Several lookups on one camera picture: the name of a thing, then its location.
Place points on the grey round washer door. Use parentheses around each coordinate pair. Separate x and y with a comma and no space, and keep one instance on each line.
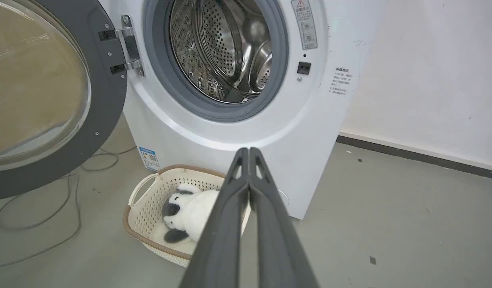
(50,92)

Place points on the cream plastic laundry basket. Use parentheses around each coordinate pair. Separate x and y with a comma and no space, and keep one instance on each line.
(148,216)

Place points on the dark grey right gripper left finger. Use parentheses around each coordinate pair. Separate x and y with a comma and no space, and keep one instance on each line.
(220,240)

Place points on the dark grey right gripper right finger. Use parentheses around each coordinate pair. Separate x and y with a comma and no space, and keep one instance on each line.
(278,240)

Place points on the white front-load washing machine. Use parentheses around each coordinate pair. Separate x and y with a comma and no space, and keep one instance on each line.
(302,132)

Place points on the white grey plush toy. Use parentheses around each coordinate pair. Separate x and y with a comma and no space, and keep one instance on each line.
(194,216)

